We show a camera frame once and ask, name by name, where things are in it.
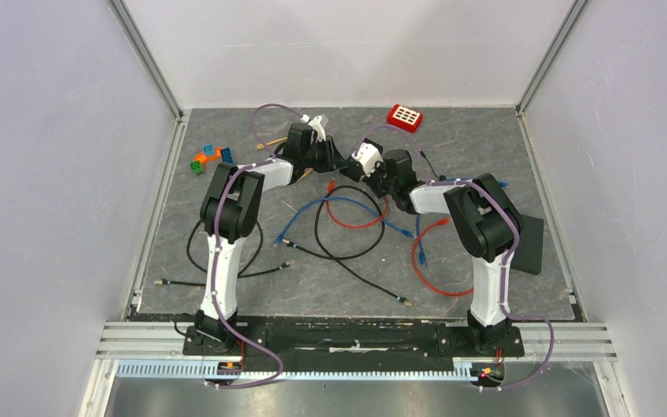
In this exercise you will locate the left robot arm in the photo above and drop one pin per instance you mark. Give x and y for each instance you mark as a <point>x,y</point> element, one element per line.
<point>229,213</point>

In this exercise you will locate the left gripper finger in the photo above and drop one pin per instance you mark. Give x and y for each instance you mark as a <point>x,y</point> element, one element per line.
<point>333,153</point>
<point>337,163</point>

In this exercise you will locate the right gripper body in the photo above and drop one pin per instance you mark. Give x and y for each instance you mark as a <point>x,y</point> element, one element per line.
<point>379,183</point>

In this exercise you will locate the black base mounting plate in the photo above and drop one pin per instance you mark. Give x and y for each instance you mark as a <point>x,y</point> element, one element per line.
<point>356,345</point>

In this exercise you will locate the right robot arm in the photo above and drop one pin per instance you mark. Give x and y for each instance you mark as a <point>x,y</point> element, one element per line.
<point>487,225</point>

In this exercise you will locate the red keypad box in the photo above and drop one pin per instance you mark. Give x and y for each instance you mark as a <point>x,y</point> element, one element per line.
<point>404,118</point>

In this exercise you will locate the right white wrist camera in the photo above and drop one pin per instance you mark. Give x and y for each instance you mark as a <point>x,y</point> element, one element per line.
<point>369,158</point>

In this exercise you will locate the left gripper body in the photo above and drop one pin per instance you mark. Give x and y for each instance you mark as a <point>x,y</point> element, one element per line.
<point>319,158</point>

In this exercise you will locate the black flat plate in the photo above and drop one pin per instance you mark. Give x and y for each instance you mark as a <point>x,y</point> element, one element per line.
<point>528,257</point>

